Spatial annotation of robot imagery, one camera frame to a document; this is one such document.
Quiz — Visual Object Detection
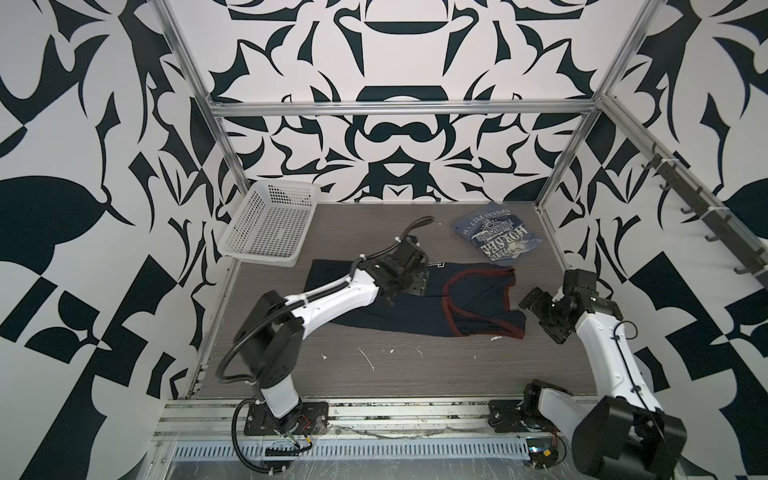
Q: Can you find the green circuit board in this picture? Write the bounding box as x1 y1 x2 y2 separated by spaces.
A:
526 435 568 470

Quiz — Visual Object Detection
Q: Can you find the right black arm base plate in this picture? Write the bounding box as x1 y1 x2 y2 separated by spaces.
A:
487 400 542 434

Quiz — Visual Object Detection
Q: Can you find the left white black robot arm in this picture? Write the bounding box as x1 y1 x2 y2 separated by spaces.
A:
215 235 429 421

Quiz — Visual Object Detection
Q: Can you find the white plastic laundry basket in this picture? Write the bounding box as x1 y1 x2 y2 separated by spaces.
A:
218 179 320 268

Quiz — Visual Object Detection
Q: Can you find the aluminium frame back crossbar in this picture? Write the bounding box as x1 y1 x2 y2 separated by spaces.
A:
209 99 595 118

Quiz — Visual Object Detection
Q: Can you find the dark navy tank top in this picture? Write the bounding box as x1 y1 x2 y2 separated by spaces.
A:
334 262 526 339

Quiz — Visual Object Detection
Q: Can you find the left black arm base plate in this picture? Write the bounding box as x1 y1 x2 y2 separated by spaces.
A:
243 401 329 436

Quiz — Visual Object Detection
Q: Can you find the grey wall hook rack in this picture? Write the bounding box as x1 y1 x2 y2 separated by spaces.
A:
639 143 767 289

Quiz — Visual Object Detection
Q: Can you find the blue-grey tank top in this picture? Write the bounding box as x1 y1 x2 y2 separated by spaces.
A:
453 203 542 266

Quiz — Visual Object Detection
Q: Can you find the white slotted cable duct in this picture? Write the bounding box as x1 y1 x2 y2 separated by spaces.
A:
172 437 530 462

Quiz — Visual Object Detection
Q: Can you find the black corrugated cable hose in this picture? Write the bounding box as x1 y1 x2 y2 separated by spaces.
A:
214 215 436 476

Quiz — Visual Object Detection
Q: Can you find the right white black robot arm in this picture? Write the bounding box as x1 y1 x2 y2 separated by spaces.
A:
518 269 687 479

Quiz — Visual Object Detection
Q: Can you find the aluminium front rail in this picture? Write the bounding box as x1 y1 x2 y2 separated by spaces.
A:
153 397 491 439

